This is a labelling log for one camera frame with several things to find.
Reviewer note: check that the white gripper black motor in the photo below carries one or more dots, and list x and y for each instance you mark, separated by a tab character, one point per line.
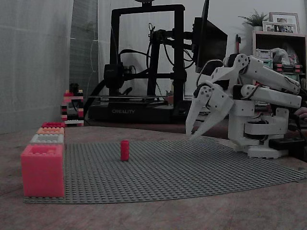
220	100

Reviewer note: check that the red Lego brick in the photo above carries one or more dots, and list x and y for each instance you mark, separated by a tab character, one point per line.
124	150

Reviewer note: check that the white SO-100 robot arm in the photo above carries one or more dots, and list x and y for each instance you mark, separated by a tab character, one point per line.
271	74

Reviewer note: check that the grey studded baseplate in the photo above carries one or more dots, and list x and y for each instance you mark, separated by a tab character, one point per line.
168	172

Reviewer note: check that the orange brick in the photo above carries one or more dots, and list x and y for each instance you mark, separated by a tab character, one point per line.
51	130

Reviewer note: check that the grey white brick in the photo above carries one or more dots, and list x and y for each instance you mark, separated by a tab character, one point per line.
46	139

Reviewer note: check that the large pink brick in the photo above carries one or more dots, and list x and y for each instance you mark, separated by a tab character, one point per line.
42	172

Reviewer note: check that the black computer monitor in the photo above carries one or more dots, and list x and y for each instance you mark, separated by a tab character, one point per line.
211	45

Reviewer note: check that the black Creality 3D printer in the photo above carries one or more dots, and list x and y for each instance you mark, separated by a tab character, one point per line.
134	109

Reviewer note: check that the red pen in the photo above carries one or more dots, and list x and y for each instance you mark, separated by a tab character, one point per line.
238	43

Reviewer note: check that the wooden shelf cabinet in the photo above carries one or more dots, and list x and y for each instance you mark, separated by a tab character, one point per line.
278	39

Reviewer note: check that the small potted green plant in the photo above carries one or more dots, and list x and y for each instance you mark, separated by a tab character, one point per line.
256	19

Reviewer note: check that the small black webcam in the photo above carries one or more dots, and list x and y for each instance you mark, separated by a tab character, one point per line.
74	87

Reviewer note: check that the white sheer curtain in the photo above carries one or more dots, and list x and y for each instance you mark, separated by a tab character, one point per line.
33	64

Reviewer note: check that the small white picture frame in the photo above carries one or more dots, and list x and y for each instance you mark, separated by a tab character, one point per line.
279	27

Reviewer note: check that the large white picture frame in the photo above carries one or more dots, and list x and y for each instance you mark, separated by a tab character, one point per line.
285	18

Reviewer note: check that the striped Lego camera tower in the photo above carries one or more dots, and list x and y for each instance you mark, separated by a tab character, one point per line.
73	107

